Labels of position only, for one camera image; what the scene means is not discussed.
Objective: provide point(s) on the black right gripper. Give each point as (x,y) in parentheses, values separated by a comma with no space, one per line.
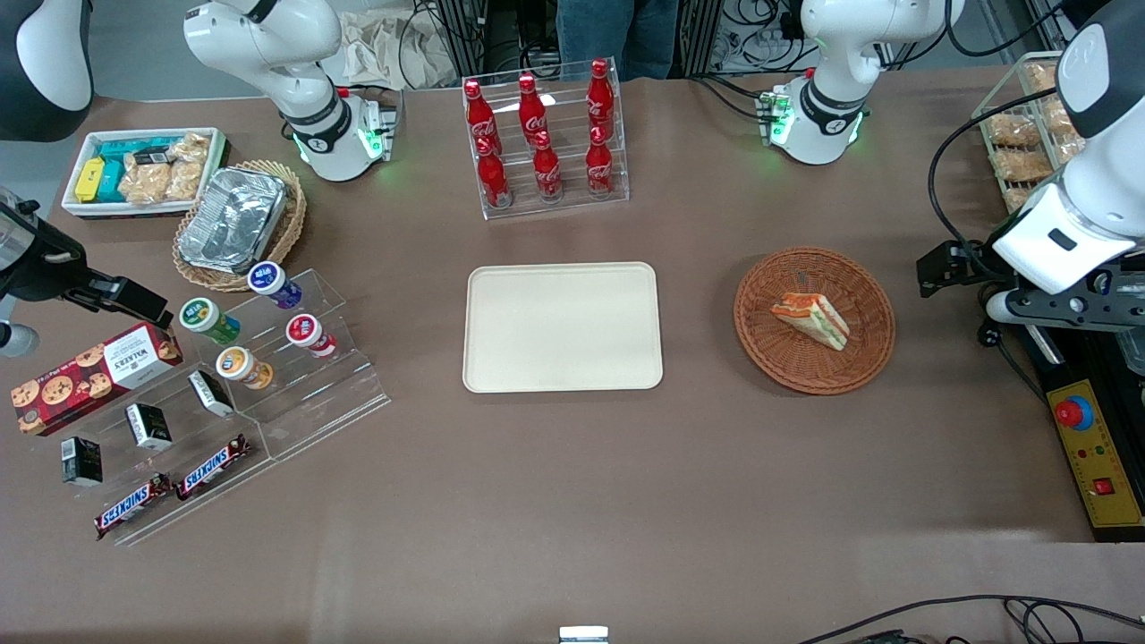
(40,264)

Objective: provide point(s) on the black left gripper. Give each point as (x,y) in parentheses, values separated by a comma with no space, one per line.
(973,266)

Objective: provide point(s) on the triangular sandwich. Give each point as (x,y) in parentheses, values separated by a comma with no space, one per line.
(812,319)

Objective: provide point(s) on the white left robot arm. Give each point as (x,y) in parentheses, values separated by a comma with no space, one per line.
(836,80)

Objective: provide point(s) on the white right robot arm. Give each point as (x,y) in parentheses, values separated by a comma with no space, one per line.
(304,63)

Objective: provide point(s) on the round brown wicker basket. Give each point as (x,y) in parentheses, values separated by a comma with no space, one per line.
(859,358)

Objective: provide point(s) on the oval tan wicker basket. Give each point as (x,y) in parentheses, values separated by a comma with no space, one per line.
(291,233)

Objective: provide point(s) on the cream rectangular tray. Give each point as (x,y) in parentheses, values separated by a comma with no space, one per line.
(562,326)

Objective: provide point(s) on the white cylindrical gripper attachment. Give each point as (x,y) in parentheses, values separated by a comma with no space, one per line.
(998,308)
(16,340)

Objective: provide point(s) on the green lid yogurt cup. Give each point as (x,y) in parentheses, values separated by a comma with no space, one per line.
(207,319)

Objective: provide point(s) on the red Walkers cookie box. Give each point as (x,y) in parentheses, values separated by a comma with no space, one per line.
(89,380)

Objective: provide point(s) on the white rectangular snack bin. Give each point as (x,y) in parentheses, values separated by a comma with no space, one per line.
(89,210)

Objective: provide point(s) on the clear bag of crackers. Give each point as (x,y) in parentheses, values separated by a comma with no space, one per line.
(188,165)
(145,183)

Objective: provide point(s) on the teal snack box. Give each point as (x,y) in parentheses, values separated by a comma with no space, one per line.
(134,147)
(112,183)

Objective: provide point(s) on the small black carton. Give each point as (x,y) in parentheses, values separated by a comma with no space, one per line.
(81,461)
(211,394)
(148,427)

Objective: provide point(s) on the wrapped bread pastry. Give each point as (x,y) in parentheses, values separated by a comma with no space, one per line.
(1040,77)
(1058,116)
(1022,165)
(1013,131)

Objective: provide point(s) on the yellow small box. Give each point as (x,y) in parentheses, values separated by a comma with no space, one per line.
(89,181)

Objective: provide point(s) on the silver foil container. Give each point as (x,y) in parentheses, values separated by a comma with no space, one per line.
(233,219)

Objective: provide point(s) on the orange lid yogurt cup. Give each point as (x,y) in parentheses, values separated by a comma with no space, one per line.
(243,368)

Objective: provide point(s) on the purple lid yogurt cup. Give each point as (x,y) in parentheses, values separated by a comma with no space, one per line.
(273,284)

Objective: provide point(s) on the clear acrylic bread rack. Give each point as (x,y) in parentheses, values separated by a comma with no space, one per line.
(993,107)

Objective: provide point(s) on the red lid yogurt cup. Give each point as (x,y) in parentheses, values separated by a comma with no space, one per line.
(309,334)

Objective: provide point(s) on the Snickers chocolate bar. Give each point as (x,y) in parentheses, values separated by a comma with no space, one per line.
(132,506)
(213,468)

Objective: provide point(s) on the red emergency stop button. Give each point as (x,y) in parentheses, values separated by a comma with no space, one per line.
(1072,412)

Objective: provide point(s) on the clear acrylic stepped cup stand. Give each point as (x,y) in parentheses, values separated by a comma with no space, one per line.
(331,402)

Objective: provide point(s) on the clear acrylic stepped snack stand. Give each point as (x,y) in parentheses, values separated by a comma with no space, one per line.
(206,514)

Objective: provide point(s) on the yellow control box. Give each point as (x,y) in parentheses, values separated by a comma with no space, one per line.
(1096,465)

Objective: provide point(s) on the crumpled beige bag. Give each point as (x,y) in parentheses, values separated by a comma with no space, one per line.
(385,49)

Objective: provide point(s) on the red Coca-Cola bottle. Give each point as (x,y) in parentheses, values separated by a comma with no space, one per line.
(599,98)
(481,121)
(494,183)
(599,168)
(532,112)
(547,172)

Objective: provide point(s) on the clear acrylic bottle rack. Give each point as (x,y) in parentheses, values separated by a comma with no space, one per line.
(572,201)

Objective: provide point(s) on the person in blue jeans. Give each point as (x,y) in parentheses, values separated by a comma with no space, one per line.
(617,36)

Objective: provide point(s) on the small white edge object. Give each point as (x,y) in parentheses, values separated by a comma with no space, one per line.
(583,635)

